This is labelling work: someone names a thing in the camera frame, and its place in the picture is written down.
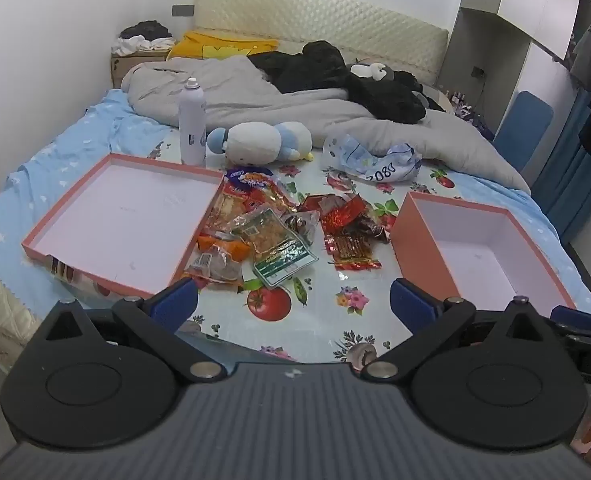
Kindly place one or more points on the shallow pink box lid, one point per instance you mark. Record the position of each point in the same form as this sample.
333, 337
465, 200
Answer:
125, 210

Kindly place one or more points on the cardboard box with clothes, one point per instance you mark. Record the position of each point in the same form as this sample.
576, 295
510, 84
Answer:
123, 62

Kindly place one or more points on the pile of snack packets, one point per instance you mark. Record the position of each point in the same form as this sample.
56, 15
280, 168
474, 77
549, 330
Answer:
270, 245

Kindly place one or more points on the grey hanging jacket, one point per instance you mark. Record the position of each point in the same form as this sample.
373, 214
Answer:
588, 45

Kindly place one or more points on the deep pink cardboard box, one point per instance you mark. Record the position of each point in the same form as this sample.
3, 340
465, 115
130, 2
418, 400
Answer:
475, 245

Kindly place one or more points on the grey wall switch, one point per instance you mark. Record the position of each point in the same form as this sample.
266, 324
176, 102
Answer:
183, 10

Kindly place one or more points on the white wardrobe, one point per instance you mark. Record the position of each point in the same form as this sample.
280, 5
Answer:
480, 35

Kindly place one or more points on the cream mattress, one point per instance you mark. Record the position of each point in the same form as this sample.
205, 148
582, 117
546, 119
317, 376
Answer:
0, 300

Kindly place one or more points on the black fleece clothing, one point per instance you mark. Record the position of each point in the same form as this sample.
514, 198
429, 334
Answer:
315, 70

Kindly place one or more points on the cream padded headboard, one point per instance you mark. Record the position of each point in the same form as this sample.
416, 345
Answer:
325, 15

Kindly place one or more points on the blue curtain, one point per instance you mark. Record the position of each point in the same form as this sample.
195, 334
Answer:
570, 170

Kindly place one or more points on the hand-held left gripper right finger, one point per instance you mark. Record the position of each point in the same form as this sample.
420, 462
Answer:
413, 305

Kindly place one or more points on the blue snack packet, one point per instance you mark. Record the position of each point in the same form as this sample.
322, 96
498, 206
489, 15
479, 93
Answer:
248, 177

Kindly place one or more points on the black wall socket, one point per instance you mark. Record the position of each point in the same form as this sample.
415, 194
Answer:
477, 72

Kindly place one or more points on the white spray bottle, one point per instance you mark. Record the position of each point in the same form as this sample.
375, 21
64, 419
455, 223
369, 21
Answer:
191, 120

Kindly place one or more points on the crumpled blue white plastic bag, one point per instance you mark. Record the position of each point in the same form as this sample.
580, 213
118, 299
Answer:
355, 157

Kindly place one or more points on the blue chair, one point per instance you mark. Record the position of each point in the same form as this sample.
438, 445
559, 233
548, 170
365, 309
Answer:
525, 120

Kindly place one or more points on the fruit print plastic mat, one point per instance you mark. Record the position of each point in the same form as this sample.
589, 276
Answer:
325, 310

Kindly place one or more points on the white and blue plush toy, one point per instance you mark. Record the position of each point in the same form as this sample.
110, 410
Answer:
255, 142

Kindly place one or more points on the grey white plush toy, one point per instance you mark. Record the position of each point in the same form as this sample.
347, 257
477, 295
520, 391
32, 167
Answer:
373, 71

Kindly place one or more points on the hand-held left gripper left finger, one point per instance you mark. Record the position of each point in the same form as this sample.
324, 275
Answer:
175, 302

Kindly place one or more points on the round bedside table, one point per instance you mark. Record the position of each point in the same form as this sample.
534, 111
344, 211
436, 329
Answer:
468, 112

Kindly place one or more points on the yellow pillow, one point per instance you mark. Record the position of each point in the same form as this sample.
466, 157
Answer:
210, 45

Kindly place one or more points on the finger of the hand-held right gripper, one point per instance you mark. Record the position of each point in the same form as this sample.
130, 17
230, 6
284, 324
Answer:
583, 321

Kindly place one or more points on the grey duvet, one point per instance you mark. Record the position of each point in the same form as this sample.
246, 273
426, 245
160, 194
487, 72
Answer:
255, 95

